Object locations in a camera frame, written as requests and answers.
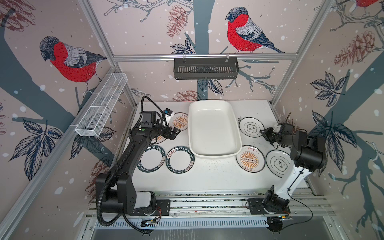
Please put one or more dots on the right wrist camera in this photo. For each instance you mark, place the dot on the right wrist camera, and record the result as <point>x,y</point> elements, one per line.
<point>278,127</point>

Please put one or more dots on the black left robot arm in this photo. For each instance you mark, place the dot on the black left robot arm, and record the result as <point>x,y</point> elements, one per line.
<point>115,191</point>

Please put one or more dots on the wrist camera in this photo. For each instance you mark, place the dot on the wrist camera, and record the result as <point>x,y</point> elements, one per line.
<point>168,114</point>
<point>278,127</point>

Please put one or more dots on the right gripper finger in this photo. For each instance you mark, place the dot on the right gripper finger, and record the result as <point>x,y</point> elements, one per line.
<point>265,132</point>
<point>268,139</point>

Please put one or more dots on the orange sunburst plate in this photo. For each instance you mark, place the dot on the orange sunburst plate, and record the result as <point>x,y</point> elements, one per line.
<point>180,121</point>
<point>251,159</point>
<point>157,140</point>

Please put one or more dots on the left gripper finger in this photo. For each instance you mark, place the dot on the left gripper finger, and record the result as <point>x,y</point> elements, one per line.
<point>173,135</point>
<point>176,131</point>

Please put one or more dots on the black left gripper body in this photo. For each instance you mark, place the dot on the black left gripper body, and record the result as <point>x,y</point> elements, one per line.
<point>165,132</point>

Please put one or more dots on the green ring plate inner left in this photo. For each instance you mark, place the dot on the green ring plate inner left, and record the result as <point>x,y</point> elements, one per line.
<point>180,160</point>

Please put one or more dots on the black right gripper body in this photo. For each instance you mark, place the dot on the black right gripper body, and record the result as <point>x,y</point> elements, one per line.
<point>274,135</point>

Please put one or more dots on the white plastic bin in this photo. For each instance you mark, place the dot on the white plastic bin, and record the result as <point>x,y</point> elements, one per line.
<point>213,130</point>

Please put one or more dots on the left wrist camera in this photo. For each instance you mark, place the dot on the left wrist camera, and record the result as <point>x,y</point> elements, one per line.
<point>168,114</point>

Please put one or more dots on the green ring plate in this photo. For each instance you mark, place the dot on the green ring plate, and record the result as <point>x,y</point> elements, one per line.
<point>152,159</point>
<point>180,160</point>

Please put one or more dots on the aluminium frame top bar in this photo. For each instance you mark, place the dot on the aluminium frame top bar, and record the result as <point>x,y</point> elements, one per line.
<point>159,58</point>

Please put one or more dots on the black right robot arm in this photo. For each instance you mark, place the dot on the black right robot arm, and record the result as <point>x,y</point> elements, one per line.
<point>308,154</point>

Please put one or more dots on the black hanging wire basket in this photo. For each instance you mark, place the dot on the black hanging wire basket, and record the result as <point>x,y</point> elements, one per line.
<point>206,68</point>

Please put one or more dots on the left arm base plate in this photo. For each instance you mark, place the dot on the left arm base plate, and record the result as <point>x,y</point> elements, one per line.
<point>162,208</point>

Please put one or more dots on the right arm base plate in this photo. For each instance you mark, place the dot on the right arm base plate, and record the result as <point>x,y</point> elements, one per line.
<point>259,207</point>

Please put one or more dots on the white mesh wall shelf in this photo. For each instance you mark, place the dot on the white mesh wall shelf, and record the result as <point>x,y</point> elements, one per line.
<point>96,116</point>

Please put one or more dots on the green ring plate outer left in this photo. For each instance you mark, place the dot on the green ring plate outer left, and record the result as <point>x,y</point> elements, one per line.
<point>152,159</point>

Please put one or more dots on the white clover plate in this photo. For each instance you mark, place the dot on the white clover plate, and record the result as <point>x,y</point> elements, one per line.
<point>278,162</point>
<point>251,127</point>

